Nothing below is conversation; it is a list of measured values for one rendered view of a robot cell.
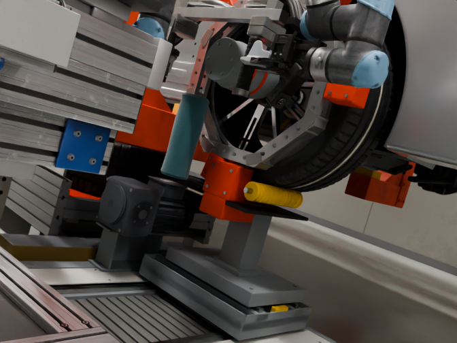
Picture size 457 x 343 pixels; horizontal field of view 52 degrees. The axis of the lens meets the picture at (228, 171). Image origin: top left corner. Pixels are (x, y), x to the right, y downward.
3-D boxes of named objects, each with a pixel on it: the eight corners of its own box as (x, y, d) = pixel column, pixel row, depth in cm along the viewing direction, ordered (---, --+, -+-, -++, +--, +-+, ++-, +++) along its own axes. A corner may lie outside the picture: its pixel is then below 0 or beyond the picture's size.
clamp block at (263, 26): (281, 47, 122) (288, 28, 121) (260, 35, 115) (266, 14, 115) (266, 47, 125) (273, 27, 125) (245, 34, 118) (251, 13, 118)
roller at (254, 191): (305, 211, 157) (309, 194, 157) (249, 202, 136) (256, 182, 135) (291, 205, 161) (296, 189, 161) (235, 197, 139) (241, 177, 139)
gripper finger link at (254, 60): (258, 59, 115) (288, 64, 111) (256, 67, 115) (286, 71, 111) (248, 53, 111) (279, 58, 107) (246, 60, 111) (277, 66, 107)
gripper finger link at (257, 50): (246, 40, 118) (278, 45, 112) (239, 63, 118) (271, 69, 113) (240, 36, 115) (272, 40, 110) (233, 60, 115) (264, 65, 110)
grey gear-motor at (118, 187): (196, 278, 187) (220, 193, 185) (106, 281, 156) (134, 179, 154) (167, 261, 199) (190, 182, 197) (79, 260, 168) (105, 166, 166)
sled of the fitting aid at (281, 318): (305, 331, 162) (313, 304, 162) (237, 344, 136) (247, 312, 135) (207, 274, 196) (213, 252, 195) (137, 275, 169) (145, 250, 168)
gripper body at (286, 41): (290, 44, 115) (332, 47, 107) (280, 78, 116) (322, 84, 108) (272, 33, 110) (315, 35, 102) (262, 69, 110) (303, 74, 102)
